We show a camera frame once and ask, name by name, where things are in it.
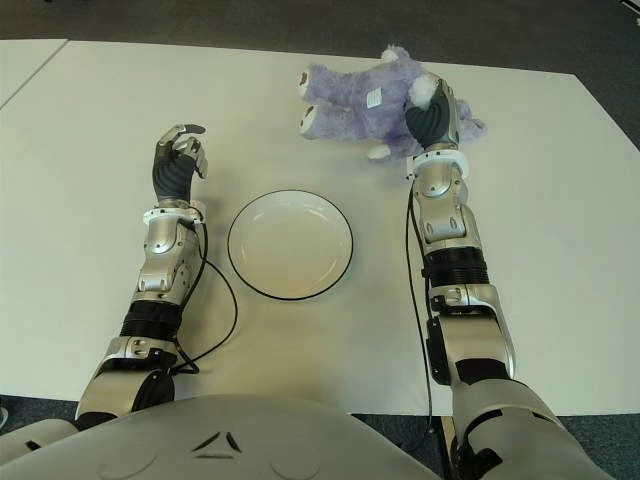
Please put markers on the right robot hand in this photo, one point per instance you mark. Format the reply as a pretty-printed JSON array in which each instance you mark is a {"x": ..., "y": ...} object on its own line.
[{"x": 432, "y": 122}]

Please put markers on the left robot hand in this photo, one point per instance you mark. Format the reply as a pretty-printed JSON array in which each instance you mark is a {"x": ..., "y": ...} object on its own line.
[{"x": 172, "y": 177}]

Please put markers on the purple plush doll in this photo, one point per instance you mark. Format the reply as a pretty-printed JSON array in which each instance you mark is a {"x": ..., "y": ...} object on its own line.
[{"x": 350, "y": 105}]

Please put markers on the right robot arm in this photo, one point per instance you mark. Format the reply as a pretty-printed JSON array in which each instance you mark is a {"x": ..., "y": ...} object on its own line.
[{"x": 450, "y": 225}]

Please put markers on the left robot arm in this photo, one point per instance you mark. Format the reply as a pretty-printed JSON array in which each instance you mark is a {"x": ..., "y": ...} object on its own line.
[{"x": 160, "y": 265}]

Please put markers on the white plate with black rim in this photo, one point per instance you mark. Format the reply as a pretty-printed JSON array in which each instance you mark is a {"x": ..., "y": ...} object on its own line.
[{"x": 290, "y": 245}]

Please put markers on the grey robot torso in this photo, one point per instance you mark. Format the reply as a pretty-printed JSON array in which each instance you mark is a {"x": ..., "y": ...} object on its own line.
[{"x": 225, "y": 440}]

